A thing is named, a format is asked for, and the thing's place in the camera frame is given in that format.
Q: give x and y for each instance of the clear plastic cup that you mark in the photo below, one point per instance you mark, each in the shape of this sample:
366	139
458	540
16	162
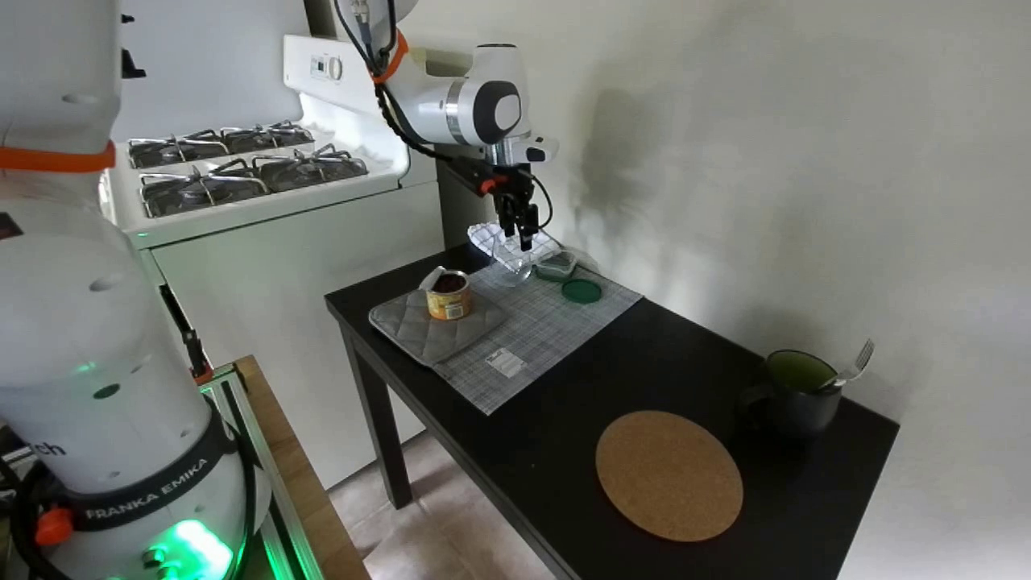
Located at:
497	250

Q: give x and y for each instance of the white mug with spoon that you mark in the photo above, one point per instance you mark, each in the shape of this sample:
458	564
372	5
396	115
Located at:
450	296

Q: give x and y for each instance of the green round lid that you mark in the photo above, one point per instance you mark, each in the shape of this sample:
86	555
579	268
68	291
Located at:
580	291

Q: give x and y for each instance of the black table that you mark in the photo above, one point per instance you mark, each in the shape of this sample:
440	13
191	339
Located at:
558	429

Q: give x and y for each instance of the white gas stove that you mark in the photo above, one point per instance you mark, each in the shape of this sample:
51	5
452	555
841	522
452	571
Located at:
278	279

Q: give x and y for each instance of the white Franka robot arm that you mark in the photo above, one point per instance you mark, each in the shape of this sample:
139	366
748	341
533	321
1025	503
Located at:
64	322

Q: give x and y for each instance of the dark green mug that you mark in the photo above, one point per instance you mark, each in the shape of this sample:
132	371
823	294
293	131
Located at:
800	396

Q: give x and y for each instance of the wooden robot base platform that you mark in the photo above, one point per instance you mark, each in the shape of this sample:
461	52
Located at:
293	472

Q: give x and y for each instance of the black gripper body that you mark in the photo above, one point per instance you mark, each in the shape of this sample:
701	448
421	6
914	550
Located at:
513	182

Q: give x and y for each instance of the round cork trivet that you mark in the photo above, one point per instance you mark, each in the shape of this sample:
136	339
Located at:
668	476

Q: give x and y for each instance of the grey woven placemat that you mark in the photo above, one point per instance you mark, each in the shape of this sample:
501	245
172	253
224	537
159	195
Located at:
550	327

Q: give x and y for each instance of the grey quilted pot holder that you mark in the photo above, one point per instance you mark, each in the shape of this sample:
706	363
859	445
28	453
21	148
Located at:
423	327

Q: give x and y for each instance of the black stove burner grate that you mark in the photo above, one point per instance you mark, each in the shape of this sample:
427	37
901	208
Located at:
308	167
188	195
259	135
165	153

